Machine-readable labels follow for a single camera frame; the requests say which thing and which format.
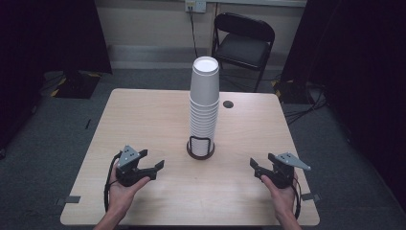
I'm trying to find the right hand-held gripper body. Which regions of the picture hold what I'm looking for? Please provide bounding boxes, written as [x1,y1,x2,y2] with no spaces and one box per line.
[254,151,312,190]

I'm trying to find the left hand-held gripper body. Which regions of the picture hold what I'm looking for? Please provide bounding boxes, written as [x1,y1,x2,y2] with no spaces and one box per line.
[115,145,158,188]

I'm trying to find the person's right hand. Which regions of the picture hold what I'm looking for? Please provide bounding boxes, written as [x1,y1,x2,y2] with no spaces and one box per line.
[259,172,300,221]

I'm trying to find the person's left hand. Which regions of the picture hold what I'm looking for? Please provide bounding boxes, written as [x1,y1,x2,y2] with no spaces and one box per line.
[107,162,151,219]

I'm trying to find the grey tape strip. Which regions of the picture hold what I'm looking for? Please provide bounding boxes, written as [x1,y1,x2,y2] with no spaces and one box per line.
[55,195,81,206]
[300,192,322,202]

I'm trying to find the black stand base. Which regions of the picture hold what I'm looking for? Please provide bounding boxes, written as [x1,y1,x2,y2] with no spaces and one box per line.
[49,70,102,100]
[270,77,321,105]

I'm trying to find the stack of white paper cups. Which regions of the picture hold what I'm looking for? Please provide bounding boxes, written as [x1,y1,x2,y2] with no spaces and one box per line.
[189,56,221,158]

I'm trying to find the black folding chair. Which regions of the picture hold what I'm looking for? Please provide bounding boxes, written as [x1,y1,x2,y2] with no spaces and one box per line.
[211,11,276,94]

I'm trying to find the dark curtain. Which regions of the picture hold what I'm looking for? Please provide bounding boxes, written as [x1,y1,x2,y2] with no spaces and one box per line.
[280,0,406,205]

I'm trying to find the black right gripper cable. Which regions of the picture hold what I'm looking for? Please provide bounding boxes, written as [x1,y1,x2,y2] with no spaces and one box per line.
[291,176,303,220]

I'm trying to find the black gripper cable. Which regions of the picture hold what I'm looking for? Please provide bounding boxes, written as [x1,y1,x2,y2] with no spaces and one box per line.
[291,176,303,220]
[102,150,124,214]

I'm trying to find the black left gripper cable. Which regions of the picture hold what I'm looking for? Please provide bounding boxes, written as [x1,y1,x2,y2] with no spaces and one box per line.
[102,150,124,214]

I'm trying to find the black wire cup holder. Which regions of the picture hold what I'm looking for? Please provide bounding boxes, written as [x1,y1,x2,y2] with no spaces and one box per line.
[186,135,216,161]

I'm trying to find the black floor cables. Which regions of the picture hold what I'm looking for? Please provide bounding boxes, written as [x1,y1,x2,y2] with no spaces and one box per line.
[282,80,329,127]

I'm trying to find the black wall power cable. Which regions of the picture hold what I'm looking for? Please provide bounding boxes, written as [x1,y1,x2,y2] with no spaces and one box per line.
[189,7,200,59]

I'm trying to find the white wall outlet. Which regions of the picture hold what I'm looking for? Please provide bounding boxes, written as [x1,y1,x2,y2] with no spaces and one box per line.
[184,0,208,14]

